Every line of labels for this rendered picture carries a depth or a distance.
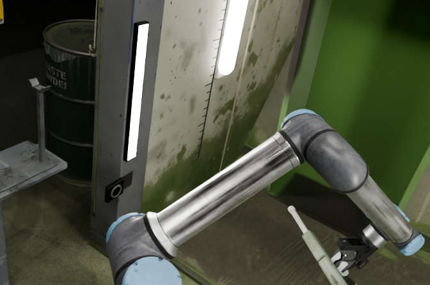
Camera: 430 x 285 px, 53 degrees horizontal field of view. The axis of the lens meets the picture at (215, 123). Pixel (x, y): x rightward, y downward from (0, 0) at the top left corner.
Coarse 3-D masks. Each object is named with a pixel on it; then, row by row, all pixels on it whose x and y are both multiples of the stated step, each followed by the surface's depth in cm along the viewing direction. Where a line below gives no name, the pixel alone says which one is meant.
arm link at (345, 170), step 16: (320, 144) 115; (336, 144) 114; (320, 160) 114; (336, 160) 113; (352, 160) 113; (336, 176) 114; (352, 176) 113; (368, 176) 116; (352, 192) 116; (368, 192) 121; (368, 208) 127; (384, 208) 129; (384, 224) 134; (400, 224) 137; (400, 240) 143; (416, 240) 144
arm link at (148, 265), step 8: (144, 256) 115; (152, 256) 116; (128, 264) 113; (136, 264) 110; (144, 264) 110; (152, 264) 111; (160, 264) 111; (168, 264) 112; (120, 272) 113; (128, 272) 107; (136, 272) 108; (144, 272) 108; (152, 272) 109; (160, 272) 109; (168, 272) 110; (176, 272) 110; (120, 280) 112; (128, 280) 106; (136, 280) 106; (144, 280) 107; (152, 280) 107; (160, 280) 107; (168, 280) 108; (176, 280) 108
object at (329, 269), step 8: (288, 208) 201; (296, 216) 196; (304, 224) 192; (304, 232) 188; (312, 232) 186; (304, 240) 185; (312, 240) 181; (312, 248) 179; (320, 248) 176; (320, 256) 174; (328, 256) 176; (320, 264) 172; (328, 264) 170; (328, 272) 168; (336, 272) 166; (336, 280) 164; (344, 280) 166; (352, 280) 180
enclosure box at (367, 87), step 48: (336, 0) 182; (384, 0) 171; (336, 48) 194; (384, 48) 181; (288, 96) 178; (336, 96) 206; (384, 96) 193; (384, 144) 205; (288, 192) 220; (336, 192) 222; (384, 192) 220
